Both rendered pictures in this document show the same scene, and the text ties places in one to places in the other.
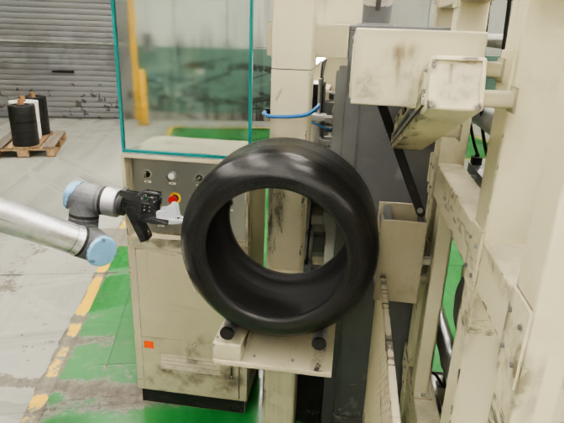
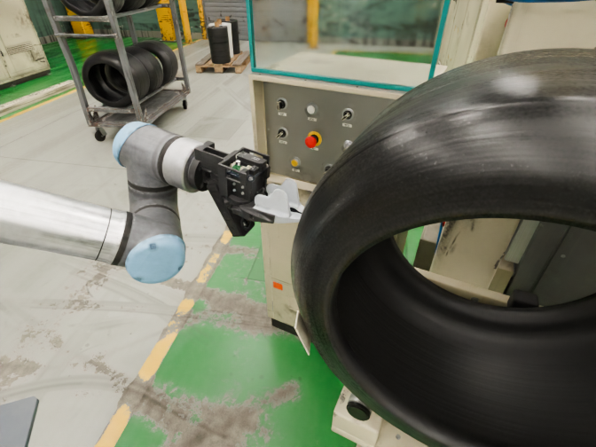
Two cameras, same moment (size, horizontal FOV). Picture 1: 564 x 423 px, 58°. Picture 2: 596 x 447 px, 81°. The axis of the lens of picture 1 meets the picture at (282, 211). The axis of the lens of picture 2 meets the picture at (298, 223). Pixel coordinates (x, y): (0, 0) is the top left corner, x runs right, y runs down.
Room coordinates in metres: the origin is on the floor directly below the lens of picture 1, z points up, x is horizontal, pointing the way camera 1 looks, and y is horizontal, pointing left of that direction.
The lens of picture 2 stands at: (1.00, 0.16, 1.54)
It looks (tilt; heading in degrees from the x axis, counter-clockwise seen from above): 37 degrees down; 19
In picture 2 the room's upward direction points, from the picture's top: straight up
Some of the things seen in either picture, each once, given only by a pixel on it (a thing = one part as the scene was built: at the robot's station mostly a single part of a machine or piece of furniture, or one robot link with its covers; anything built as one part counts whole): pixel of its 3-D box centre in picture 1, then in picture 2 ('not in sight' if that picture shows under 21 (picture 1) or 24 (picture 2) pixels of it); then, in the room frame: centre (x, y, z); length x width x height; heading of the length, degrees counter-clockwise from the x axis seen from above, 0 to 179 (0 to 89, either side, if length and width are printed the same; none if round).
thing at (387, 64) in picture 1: (402, 61); not in sight; (1.31, -0.28, 1.71); 0.61 x 0.25 x 0.15; 172
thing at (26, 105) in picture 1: (28, 122); (223, 43); (7.29, 3.72, 0.38); 1.20 x 0.80 x 0.76; 15
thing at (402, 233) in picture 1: (397, 251); not in sight; (1.64, -0.41, 1.05); 0.20 x 0.15 x 0.30; 172
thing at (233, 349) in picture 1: (239, 321); (380, 354); (1.49, 0.13, 0.84); 0.36 x 0.09 x 0.06; 172
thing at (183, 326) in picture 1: (200, 275); (337, 224); (2.20, 0.39, 0.63); 0.56 x 0.41 x 1.27; 82
